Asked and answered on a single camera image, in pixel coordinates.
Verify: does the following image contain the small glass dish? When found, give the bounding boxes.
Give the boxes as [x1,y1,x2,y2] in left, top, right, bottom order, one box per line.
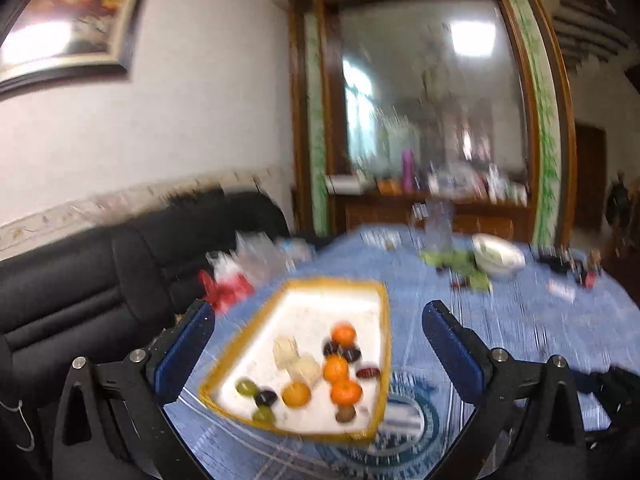
[361,229,402,250]

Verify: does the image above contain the brown round fruit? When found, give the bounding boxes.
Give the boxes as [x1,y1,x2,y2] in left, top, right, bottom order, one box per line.
[335,405,357,424]

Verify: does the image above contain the orange mandarin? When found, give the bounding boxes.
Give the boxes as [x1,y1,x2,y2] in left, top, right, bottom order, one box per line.
[331,322,357,348]
[281,382,311,408]
[322,354,349,384]
[330,379,362,406]

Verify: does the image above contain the white bowl with greens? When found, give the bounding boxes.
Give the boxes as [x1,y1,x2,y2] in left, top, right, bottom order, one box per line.
[471,233,526,278]

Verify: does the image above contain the dark round fruit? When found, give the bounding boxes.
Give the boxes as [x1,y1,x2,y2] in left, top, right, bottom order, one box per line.
[341,346,361,364]

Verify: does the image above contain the clear plastic bag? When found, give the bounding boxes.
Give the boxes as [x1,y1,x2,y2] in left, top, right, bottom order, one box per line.
[206,232,316,287]

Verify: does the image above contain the wooden cabinet with mirror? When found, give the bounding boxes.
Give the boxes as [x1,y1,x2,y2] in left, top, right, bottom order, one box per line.
[286,0,576,245]

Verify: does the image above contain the clear plastic water jug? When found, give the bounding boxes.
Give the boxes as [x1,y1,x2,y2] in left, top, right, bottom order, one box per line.
[410,200,454,252]

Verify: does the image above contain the framed painting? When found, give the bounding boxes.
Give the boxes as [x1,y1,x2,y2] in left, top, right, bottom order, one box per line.
[1,0,142,96]

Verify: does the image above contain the green vegetable leaves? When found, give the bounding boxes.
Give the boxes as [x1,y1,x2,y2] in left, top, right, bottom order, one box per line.
[420,249,492,292]

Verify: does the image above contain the white card pack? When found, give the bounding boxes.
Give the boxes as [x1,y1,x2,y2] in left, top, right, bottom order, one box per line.
[547,280,576,304]

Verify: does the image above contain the purple bottle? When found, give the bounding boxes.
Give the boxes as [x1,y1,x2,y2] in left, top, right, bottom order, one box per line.
[401,150,414,193]

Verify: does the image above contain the black charger with cable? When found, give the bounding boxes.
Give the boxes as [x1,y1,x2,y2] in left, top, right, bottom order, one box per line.
[532,246,577,274]

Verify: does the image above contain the red jujube date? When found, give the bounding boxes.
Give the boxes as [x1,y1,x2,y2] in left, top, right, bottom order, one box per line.
[356,366,381,380]

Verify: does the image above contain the person in dark clothes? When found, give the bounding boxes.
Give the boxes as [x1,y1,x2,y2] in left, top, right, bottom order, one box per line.
[605,170,632,233]

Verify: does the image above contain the dark purple plum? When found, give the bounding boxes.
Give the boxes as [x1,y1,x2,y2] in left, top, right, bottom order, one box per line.
[254,388,279,408]

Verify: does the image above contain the white tray with yellow rim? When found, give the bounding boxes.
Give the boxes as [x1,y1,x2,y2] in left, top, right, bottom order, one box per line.
[198,278,392,445]

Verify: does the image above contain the green round fruit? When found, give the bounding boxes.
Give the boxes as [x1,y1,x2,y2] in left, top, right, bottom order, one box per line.
[252,405,276,426]
[234,377,259,398]

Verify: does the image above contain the white foam-wrapped fruit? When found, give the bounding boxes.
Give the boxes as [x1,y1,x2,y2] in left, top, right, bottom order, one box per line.
[272,335,299,370]
[288,353,322,389]

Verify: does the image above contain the red plastic bag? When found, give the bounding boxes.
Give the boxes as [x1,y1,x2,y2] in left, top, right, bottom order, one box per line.
[198,270,255,315]

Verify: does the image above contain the black sofa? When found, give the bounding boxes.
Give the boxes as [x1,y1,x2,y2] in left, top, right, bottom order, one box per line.
[1,190,290,479]

